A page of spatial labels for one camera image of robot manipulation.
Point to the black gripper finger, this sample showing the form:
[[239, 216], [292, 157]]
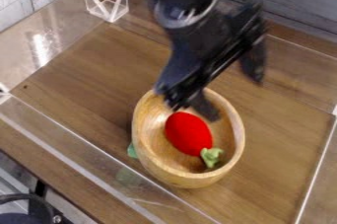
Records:
[[254, 62], [203, 106]]

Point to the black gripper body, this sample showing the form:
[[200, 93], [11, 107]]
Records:
[[204, 49]]

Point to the clear acrylic corner bracket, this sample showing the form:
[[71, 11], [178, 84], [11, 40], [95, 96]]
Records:
[[107, 9]]

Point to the clear acrylic tray wall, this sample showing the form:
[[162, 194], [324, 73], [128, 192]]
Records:
[[66, 122]]

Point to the red plush strawberry toy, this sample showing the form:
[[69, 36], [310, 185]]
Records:
[[190, 136]]

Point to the wooden brown bowl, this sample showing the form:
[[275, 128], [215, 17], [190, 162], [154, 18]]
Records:
[[171, 166]]

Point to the green block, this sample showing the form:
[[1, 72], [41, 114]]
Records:
[[131, 151]]

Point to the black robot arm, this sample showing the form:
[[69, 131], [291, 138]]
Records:
[[178, 14]]

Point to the black clamp base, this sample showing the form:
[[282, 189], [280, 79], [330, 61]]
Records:
[[45, 211]]

